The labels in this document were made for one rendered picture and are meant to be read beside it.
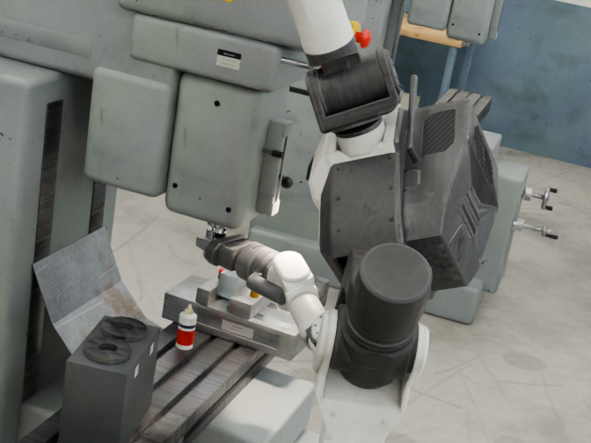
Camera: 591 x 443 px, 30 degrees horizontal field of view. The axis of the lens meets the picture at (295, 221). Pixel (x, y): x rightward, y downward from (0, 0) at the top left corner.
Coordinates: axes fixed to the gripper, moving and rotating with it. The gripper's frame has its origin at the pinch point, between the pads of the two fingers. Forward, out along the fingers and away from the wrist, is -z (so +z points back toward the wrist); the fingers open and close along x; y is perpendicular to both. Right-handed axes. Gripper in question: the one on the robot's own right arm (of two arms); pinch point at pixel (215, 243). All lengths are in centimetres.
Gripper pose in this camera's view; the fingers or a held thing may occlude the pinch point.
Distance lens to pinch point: 249.7
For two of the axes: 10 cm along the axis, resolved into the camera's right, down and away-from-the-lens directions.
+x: -6.6, 1.5, -7.3
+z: 7.4, 3.3, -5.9
